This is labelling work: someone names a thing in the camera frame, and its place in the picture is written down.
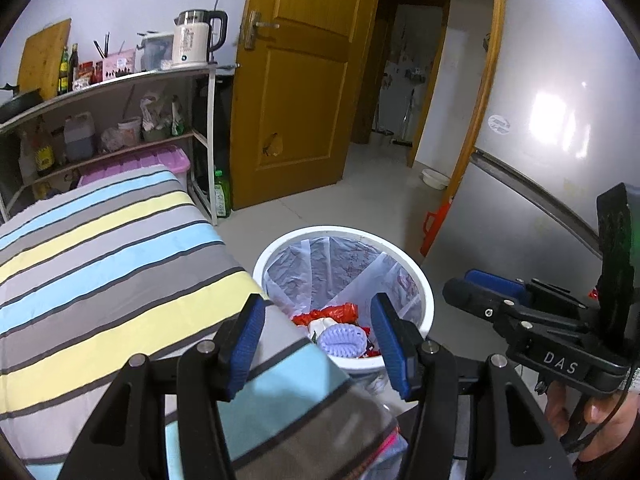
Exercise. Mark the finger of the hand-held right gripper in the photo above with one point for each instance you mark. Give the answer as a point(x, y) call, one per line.
point(472, 300)
point(495, 285)

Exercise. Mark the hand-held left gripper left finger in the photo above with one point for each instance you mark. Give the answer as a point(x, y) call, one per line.
point(247, 347)

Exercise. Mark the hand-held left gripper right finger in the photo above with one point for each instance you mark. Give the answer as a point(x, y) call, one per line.
point(390, 347)

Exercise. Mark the purple foam fruit net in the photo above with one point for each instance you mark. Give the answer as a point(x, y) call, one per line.
point(342, 341)

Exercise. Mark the red plastic bag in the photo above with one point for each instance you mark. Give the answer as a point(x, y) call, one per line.
point(335, 314)

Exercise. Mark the white bin with plastic liner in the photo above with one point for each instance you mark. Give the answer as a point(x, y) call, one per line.
point(345, 270)

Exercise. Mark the person's right hand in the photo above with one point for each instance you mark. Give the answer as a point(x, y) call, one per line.
point(610, 425)

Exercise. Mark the red dustpan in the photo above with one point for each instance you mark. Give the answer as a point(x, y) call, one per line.
point(435, 225)

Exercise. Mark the white basin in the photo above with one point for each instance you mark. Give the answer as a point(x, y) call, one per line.
point(435, 179)

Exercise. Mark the green drink bottle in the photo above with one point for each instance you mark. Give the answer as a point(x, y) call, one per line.
point(222, 195)

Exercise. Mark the silver refrigerator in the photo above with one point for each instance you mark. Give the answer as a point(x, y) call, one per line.
point(540, 135)

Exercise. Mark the mop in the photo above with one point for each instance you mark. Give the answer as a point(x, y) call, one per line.
point(407, 120)

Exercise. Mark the pink storage box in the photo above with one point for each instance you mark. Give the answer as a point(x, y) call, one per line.
point(140, 165)

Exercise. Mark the bundle of plastic bags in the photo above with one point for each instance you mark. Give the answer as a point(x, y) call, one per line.
point(160, 117)

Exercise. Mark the wooden door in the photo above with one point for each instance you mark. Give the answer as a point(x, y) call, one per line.
point(300, 85)

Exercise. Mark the yellow-label oil bottle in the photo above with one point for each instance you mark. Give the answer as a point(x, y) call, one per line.
point(44, 155)

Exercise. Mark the clear plastic bottle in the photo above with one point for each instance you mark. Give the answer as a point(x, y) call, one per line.
point(26, 160)

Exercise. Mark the metal shelf rack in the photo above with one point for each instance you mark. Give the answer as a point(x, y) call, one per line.
point(125, 80)

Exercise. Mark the clear plastic container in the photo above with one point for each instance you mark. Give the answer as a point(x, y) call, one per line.
point(155, 52)

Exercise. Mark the white electric kettle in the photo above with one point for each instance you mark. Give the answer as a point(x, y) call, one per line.
point(190, 42)

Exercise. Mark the pink utensil holder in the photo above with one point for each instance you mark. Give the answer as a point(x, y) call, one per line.
point(119, 65)

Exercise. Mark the red sauce jar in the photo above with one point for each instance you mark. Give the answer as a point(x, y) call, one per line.
point(86, 74)
point(98, 71)

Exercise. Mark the dark sauce bottle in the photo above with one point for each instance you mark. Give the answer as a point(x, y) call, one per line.
point(73, 72)

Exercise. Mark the green-label oil bottle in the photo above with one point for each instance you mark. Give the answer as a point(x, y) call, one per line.
point(62, 77)

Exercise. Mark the black frying pan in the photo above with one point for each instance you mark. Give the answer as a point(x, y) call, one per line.
point(20, 105)

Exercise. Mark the wooden cutting board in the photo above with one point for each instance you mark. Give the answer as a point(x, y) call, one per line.
point(42, 60)

